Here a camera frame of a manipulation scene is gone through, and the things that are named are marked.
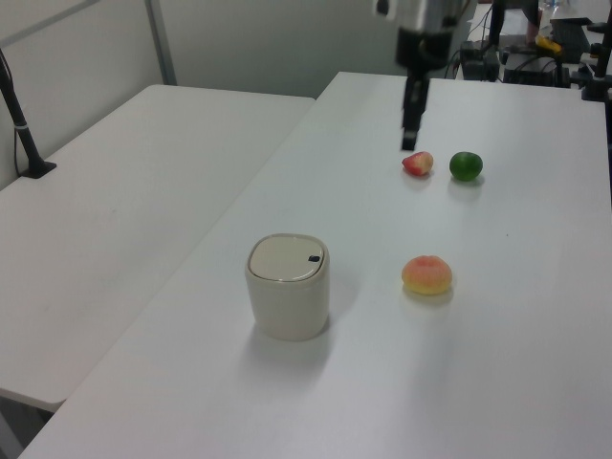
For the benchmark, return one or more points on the thin black upright pole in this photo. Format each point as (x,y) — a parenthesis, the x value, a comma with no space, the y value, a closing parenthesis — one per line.
(496,24)

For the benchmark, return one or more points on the cream garbage bin with lid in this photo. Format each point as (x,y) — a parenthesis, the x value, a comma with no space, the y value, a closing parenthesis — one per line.
(291,296)

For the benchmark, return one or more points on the black pole with base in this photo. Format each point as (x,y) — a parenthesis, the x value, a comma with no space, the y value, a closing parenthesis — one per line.
(26,138)

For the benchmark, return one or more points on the yellow tool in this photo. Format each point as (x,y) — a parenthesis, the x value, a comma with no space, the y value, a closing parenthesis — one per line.
(548,44)

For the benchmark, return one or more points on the black equipment box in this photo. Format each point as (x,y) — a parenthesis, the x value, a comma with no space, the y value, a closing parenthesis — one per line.
(475,59)

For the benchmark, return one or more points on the black camera stand clamp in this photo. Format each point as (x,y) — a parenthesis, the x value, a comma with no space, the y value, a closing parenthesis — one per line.
(597,79)

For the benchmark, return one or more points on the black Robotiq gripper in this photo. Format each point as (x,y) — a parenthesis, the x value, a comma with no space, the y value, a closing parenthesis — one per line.
(423,50)

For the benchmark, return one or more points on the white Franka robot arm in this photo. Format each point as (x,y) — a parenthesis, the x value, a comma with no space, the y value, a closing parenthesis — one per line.
(421,12)

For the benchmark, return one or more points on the dark laptop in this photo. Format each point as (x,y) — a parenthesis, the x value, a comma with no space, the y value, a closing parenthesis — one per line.
(569,31)

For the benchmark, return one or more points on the red strawberry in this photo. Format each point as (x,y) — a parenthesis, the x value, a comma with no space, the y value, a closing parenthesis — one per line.
(418,164)

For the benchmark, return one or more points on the orange pink peach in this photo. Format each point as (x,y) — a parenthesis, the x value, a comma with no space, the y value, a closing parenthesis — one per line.
(427,275)

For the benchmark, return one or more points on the green lime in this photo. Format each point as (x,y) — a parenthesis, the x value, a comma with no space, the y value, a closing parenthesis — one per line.
(465,166)

